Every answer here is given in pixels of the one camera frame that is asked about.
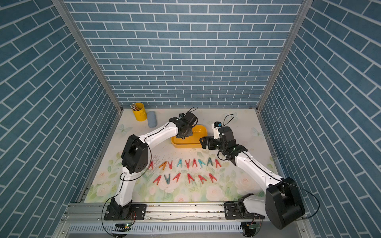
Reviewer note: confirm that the grey-blue clothespin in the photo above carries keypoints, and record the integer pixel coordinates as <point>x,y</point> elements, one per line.
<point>167,178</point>

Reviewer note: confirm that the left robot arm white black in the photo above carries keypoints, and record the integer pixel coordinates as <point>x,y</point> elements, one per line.
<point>136,158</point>

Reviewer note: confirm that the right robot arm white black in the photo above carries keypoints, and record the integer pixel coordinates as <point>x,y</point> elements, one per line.
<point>282,203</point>

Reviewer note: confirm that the red clothespin second row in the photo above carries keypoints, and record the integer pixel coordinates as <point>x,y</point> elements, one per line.
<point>157,180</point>

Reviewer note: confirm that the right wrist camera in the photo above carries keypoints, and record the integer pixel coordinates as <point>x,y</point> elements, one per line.
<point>215,127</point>

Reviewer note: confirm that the red clothespin box edge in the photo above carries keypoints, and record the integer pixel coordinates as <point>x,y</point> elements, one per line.
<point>202,179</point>

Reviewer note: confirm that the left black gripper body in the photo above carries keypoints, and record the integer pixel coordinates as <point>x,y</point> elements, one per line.
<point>189,132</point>

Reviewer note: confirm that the yellow pen cup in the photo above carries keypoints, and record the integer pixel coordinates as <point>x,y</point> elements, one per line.
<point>140,115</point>

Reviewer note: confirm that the blue-grey fabric case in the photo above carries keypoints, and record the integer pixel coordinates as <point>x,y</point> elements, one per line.
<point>151,119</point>

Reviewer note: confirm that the grey-green clothespin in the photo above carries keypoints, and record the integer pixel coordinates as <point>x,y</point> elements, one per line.
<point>209,162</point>

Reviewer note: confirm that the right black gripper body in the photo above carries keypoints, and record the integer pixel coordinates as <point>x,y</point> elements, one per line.
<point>219,146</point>

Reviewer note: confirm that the yellow plastic storage box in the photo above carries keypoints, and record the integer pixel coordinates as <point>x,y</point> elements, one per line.
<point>192,141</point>

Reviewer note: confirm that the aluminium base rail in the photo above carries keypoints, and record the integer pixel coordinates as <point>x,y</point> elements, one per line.
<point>155,212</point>

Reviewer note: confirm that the pens in cup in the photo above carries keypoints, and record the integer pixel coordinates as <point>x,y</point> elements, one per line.
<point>134,107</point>

